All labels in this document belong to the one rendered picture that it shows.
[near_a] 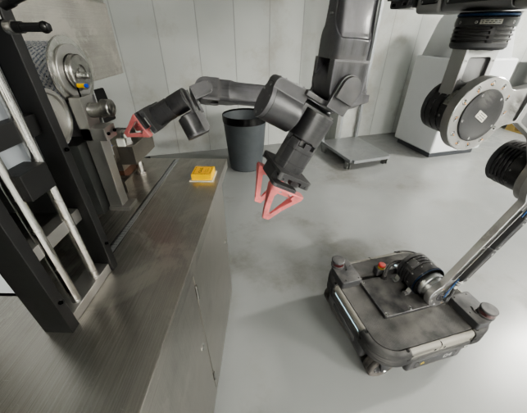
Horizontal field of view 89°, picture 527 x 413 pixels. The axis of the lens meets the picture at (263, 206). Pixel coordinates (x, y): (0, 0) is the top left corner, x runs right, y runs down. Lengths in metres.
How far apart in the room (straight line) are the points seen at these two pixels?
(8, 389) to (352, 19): 0.71
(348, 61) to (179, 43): 3.08
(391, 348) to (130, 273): 1.06
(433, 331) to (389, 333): 0.20
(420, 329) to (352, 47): 1.24
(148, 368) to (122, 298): 0.16
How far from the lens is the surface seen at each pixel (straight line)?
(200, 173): 0.94
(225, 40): 3.49
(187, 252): 0.65
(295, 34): 3.70
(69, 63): 0.79
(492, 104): 1.00
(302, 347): 1.53
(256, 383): 1.45
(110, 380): 0.52
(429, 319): 1.51
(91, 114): 0.78
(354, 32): 0.45
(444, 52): 3.96
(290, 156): 0.46
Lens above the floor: 1.33
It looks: 33 degrees down
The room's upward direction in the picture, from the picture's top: straight up
